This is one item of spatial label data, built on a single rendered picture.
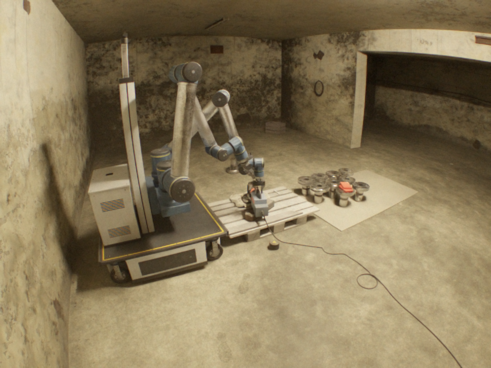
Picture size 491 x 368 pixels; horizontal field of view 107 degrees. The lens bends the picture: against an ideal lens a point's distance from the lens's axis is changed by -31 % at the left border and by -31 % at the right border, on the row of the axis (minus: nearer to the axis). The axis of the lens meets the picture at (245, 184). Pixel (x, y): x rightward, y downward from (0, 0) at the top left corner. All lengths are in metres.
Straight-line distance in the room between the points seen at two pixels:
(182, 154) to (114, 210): 0.78
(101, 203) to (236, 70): 6.67
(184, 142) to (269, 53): 7.15
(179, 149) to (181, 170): 0.16
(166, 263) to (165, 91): 5.84
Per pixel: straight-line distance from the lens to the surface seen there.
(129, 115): 2.18
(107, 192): 2.22
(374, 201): 4.04
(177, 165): 1.94
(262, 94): 8.67
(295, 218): 3.12
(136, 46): 7.54
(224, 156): 2.15
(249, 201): 3.26
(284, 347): 1.97
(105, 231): 2.38
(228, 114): 2.47
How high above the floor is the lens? 1.68
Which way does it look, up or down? 23 degrees down
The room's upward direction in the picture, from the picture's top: 1 degrees counter-clockwise
